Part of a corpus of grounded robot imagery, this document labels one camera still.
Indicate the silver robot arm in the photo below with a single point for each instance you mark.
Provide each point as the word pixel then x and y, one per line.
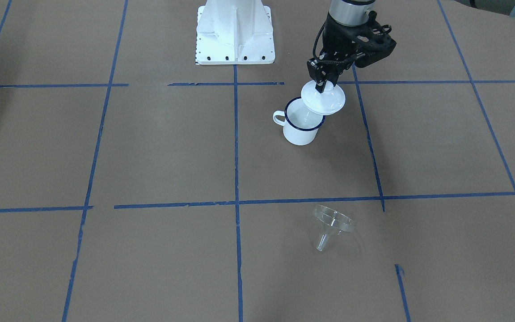
pixel 354 6

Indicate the white enamel cup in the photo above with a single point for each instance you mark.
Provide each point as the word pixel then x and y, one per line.
pixel 300 125

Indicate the clear plastic funnel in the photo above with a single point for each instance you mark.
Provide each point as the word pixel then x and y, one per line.
pixel 332 223

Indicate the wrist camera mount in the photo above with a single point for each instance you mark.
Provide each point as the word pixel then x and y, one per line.
pixel 374 43

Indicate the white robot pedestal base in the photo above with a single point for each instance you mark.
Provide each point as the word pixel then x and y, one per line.
pixel 234 32

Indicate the white cup lid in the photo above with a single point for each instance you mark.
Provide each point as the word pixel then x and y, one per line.
pixel 326 103

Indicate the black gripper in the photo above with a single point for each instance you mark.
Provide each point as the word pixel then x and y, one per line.
pixel 334 39

